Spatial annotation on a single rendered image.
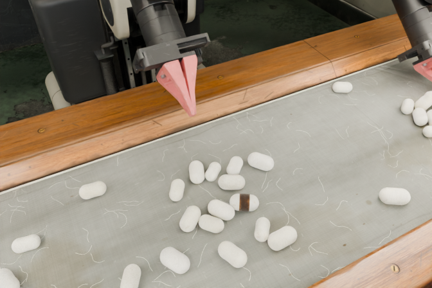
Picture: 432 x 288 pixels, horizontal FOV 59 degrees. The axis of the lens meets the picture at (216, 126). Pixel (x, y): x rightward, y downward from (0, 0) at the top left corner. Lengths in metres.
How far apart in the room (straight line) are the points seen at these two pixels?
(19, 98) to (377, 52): 1.70
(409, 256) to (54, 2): 1.10
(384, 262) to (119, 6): 0.78
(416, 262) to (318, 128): 0.25
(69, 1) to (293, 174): 0.91
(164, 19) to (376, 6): 2.05
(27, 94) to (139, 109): 1.52
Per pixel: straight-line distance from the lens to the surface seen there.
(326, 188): 0.55
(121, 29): 1.02
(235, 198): 0.49
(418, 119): 0.69
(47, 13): 1.27
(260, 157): 0.54
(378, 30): 0.89
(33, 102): 2.05
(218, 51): 2.24
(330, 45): 0.81
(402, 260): 0.49
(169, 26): 0.53
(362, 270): 0.46
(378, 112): 0.70
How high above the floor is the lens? 1.15
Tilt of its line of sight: 42 degrees down
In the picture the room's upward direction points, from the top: straight up
